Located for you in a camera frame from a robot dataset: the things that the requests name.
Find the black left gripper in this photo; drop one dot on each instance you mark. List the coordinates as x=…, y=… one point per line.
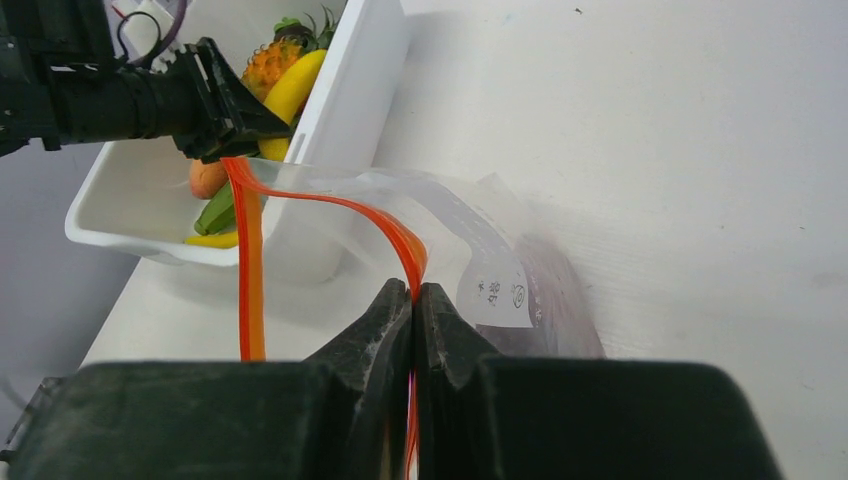
x=199, y=101

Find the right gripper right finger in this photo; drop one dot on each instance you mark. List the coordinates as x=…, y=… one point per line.
x=459, y=420

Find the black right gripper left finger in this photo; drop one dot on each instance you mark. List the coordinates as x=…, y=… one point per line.
x=365, y=435

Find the clear zip top bag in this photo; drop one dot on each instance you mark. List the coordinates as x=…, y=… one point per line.
x=418, y=229

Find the purple toy grape bunch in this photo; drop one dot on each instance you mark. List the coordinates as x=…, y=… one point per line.
x=553, y=301

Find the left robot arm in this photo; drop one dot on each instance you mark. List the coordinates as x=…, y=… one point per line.
x=63, y=84

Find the yellow toy banana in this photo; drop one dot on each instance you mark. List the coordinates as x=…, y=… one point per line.
x=287, y=97

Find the orange toy pineapple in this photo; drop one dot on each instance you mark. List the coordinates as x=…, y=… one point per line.
x=268, y=63

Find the orange toy peach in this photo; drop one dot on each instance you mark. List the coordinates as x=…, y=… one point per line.
x=205, y=180

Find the green toy vegetable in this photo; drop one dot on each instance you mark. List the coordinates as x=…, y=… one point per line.
x=218, y=215

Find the dark toy mangosteen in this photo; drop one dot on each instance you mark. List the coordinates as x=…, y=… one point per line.
x=291, y=30

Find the white plastic bin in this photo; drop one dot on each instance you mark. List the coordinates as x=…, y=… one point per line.
x=135, y=198

